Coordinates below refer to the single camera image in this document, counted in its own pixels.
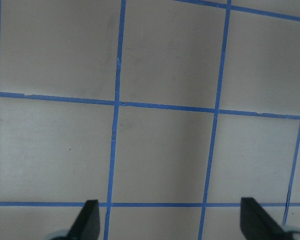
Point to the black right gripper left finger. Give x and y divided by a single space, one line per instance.
87 224

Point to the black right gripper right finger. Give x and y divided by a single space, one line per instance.
257 224

